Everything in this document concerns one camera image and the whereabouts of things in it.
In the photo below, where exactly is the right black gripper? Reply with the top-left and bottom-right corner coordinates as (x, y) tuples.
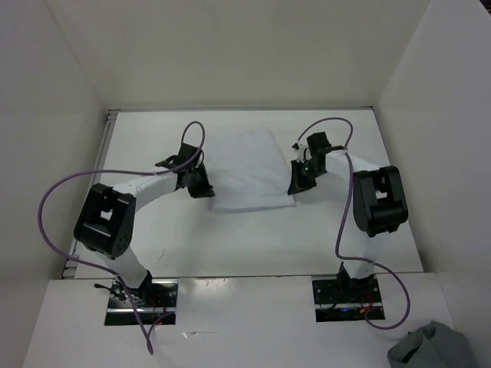
(288, 158), (325, 195)

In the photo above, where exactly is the white skirt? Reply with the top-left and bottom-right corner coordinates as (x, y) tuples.
(204, 127), (295, 213)

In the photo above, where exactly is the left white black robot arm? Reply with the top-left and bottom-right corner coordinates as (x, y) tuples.
(74, 143), (215, 307)

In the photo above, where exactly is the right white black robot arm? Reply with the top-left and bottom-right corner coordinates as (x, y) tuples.
(288, 133), (408, 301)

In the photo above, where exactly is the grey cloth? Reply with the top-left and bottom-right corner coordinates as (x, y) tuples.
(387, 321), (479, 368)

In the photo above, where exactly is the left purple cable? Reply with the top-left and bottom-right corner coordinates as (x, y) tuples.
(38, 120), (206, 354)

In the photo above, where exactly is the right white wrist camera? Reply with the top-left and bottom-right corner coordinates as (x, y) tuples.
(292, 143), (311, 163)

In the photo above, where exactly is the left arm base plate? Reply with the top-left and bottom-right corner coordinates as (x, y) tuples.
(95, 279), (179, 327)

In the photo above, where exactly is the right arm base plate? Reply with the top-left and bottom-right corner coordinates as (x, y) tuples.
(311, 275), (385, 323)

